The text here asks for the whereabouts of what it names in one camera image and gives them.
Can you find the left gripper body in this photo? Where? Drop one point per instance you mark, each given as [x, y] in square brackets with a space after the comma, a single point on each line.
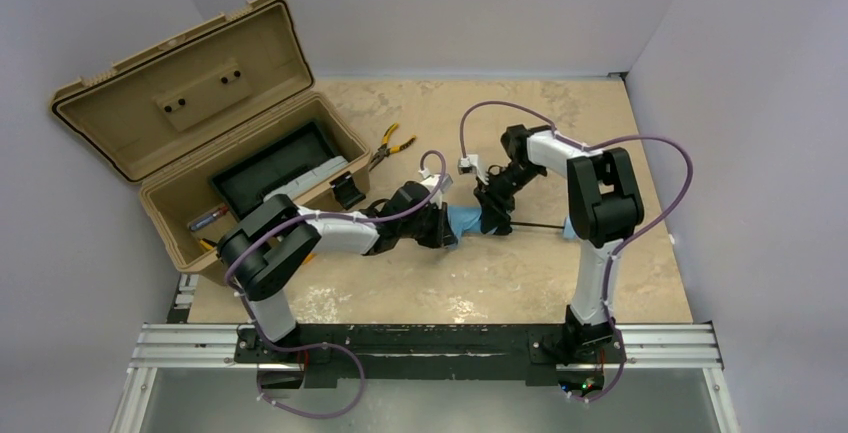
[447, 230]

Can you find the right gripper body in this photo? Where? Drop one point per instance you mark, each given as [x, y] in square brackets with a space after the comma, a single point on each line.
[497, 202]

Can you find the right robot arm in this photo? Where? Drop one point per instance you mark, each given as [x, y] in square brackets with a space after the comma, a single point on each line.
[604, 209]

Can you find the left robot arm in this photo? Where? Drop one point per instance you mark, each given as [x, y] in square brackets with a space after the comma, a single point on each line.
[264, 251]

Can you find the grey box in toolbox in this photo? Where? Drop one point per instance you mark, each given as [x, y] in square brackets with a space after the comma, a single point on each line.
[305, 181]

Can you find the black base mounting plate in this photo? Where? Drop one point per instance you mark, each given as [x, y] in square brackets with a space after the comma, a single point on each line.
[537, 355]

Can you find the black toolbox tray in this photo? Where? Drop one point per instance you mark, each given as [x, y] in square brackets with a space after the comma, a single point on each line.
[244, 184]

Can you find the tan plastic toolbox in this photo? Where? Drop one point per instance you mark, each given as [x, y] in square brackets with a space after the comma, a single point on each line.
[171, 116]

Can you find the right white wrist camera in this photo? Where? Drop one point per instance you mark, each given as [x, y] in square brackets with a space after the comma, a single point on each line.
[472, 164]

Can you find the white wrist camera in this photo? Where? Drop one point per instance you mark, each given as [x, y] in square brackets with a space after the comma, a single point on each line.
[472, 164]
[436, 183]

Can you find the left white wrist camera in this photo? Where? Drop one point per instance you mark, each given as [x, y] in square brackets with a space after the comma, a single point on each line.
[436, 183]

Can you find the aluminium rail frame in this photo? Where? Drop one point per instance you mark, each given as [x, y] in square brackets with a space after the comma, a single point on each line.
[182, 377]

